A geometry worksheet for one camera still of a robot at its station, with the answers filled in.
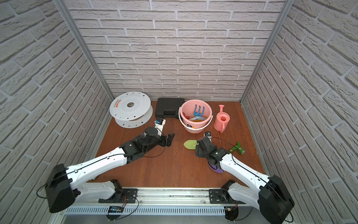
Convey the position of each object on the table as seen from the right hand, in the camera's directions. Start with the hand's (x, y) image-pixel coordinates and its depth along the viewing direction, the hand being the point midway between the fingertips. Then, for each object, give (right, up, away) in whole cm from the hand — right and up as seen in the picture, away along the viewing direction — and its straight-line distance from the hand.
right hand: (204, 148), depth 85 cm
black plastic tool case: (-26, +27, +32) cm, 49 cm away
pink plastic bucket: (-5, +14, +3) cm, 15 cm away
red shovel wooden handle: (-12, +20, +2) cm, 23 cm away
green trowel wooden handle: (-8, +1, +9) cm, 12 cm away
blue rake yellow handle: (-3, +22, +13) cm, 25 cm away
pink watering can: (+13, +18, +9) cm, 24 cm away
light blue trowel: (-4, +19, +12) cm, 23 cm away
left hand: (-24, +14, -6) cm, 28 cm away
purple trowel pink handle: (+2, -5, -19) cm, 20 cm away
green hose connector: (+24, -1, +8) cm, 26 cm away
